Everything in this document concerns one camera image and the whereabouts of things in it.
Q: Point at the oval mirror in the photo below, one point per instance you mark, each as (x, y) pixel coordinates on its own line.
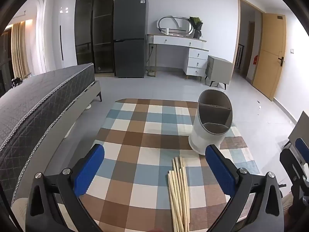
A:
(178, 26)

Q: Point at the white dressing table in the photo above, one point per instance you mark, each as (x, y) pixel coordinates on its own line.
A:
(178, 41)

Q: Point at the dark grey refrigerator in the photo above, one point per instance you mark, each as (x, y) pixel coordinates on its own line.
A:
(130, 29)

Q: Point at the dark glass cabinet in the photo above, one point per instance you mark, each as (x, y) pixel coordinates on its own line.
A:
(96, 29)

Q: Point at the wooden door frame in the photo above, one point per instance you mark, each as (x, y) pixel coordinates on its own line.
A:
(239, 29)

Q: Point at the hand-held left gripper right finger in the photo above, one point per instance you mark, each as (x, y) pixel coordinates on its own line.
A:
(222, 171)

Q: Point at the small black object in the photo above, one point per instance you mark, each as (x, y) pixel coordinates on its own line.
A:
(17, 82)

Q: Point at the dark grey quilted mattress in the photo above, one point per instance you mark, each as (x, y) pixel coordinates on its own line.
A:
(36, 106)

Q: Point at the checked tablecloth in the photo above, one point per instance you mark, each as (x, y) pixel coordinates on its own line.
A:
(149, 135)

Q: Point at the light grey bed frame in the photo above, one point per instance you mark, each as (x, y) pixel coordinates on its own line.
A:
(82, 96)

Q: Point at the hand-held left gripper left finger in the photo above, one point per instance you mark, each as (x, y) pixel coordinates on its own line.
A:
(89, 169)

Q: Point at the white oval utensil holder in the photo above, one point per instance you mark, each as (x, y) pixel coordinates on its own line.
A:
(200, 135)

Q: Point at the grey nightstand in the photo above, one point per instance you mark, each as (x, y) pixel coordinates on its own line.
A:
(218, 70)

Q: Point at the red fire extinguisher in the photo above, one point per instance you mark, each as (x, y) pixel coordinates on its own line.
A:
(256, 60)

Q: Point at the beige curtain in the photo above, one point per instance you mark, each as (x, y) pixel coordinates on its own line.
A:
(20, 53)

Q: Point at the wooden door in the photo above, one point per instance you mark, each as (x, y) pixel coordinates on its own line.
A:
(270, 53)

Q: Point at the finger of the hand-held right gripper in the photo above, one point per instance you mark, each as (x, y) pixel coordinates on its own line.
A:
(303, 148)

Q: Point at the bundle of wooden chopsticks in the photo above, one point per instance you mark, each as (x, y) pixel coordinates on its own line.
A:
(177, 198)

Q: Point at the white wardrobe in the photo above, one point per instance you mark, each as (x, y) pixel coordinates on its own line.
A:
(68, 41)

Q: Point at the potted green plant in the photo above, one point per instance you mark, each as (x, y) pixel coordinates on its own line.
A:
(196, 23)

